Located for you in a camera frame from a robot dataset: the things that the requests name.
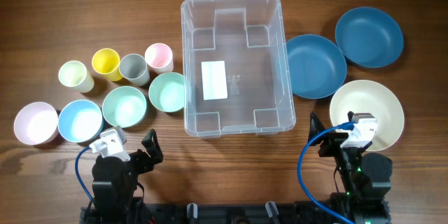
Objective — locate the dark blue bowl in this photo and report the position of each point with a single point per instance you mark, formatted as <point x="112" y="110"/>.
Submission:
<point x="369" y="37"/>
<point x="317" y="66"/>

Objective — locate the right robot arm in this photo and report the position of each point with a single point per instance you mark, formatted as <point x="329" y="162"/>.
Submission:
<point x="365" y="176"/>

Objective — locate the white label in container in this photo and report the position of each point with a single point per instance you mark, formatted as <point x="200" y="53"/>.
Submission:
<point x="214" y="82"/>

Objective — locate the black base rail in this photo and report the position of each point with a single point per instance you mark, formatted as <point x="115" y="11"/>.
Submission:
<point x="297" y="213"/>

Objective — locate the pink plastic cup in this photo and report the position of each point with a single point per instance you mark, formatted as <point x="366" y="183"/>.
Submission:
<point x="159" y="57"/>

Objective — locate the pale pink small bowl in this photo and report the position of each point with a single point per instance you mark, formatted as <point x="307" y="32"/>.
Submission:
<point x="36" y="123"/>

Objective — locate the mint green bowl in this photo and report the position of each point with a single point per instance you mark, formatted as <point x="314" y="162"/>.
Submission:
<point x="124" y="107"/>
<point x="167" y="92"/>

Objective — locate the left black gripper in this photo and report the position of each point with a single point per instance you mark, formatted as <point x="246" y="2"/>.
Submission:
<point x="148" y="163"/>

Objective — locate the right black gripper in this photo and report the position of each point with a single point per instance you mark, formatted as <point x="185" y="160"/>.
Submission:
<point x="332" y="139"/>

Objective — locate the clear plastic storage container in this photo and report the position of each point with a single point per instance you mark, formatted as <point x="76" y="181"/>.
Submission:
<point x="248" y="35"/>

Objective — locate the cream large bowl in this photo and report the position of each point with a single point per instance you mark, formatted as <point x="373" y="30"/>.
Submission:
<point x="367" y="96"/>

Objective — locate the yellow plastic cup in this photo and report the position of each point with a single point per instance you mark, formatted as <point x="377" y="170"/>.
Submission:
<point x="106" y="62"/>

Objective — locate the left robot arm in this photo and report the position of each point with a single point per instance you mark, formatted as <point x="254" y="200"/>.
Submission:
<point x="115" y="177"/>

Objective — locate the light blue small bowl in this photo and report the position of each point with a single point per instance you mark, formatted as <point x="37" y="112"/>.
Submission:
<point x="80" y="121"/>

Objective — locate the cream plastic cup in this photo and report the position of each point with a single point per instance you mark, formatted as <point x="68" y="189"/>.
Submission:
<point x="74" y="75"/>

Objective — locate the grey plastic cup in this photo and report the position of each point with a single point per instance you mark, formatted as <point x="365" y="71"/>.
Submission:
<point x="134" y="68"/>

